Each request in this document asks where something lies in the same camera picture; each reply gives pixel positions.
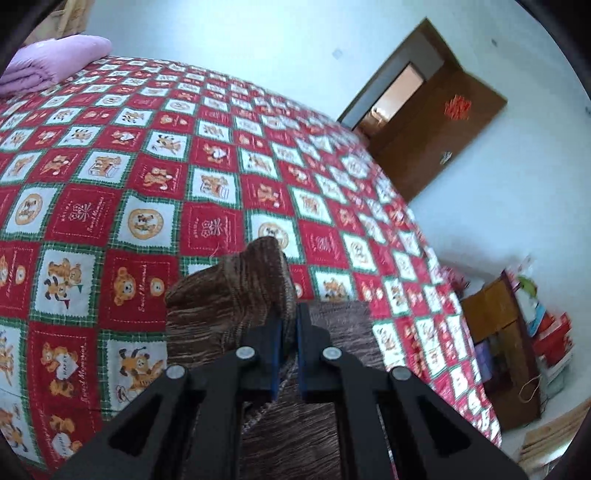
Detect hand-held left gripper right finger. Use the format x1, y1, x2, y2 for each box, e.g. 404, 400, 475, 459
297, 302, 529, 480

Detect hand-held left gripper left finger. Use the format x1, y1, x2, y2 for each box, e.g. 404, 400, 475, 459
51, 305, 284, 480

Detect brown knitted sweater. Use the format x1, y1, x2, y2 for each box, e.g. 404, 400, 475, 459
165, 236, 398, 480

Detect red checked printed bedspread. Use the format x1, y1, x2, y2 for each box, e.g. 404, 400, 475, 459
0, 56, 503, 472

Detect wooden nightstand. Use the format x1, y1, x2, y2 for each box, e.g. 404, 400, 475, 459
461, 271, 543, 433

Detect red cardboard box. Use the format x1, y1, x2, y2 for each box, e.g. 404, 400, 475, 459
531, 313, 574, 372

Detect brown wooden door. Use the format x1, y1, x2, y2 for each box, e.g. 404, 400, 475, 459
368, 69, 508, 202

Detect light wooden board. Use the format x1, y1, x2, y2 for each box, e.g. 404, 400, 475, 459
521, 401, 591, 464

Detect red paper door decoration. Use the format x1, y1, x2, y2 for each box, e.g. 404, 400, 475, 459
444, 95, 472, 122

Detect folded pink blanket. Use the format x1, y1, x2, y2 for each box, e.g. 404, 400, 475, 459
0, 36, 113, 97

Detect yellow patterned curtain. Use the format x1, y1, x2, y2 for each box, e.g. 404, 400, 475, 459
54, 0, 90, 38

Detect orange cord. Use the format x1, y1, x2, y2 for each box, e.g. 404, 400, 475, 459
518, 375, 542, 404

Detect dark door frame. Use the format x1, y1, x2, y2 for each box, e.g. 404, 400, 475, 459
338, 17, 463, 134

